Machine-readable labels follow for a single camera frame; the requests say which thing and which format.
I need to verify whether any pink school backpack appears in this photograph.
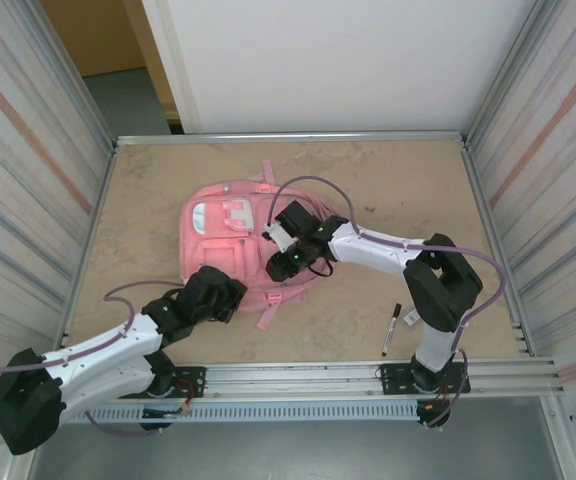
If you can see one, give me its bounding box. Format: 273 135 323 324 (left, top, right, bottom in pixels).
177 159 342 331

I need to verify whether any black marker pen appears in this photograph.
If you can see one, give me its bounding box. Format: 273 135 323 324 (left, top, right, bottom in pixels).
380 302 402 357

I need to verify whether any black table clamp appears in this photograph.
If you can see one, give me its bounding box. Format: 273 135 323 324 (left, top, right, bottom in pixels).
415 398 453 431
137 422 175 437

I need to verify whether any striped translucent side panel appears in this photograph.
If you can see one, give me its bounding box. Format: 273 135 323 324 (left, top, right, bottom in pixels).
467 0 576 426
0 0 114 441

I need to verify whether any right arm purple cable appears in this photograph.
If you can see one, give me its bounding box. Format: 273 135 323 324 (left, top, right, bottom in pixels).
266 175 508 430

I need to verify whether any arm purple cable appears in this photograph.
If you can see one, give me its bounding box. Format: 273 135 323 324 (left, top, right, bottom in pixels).
266 175 508 430
0 282 189 439

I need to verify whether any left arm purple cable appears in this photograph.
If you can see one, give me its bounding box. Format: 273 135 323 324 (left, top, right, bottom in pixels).
0 282 189 439

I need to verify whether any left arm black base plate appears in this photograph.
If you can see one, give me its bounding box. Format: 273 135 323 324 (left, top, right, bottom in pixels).
115 365 207 400

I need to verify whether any thin aluminium table edge rail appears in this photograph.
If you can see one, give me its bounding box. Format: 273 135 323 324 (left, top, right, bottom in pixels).
115 130 469 146

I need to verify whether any wide aluminium base rail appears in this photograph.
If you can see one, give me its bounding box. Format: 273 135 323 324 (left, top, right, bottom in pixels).
25 357 567 401

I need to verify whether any aluminium table side rail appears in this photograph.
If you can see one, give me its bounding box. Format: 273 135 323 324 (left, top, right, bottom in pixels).
59 142 119 351
460 137 539 357

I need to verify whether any white slotted cable duct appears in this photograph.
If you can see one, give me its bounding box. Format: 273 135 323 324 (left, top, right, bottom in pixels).
42 402 422 424

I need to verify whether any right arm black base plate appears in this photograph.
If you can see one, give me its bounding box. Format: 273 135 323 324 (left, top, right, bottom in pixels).
375 362 472 396

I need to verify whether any white door frame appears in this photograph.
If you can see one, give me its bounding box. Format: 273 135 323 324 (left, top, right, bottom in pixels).
140 0 204 135

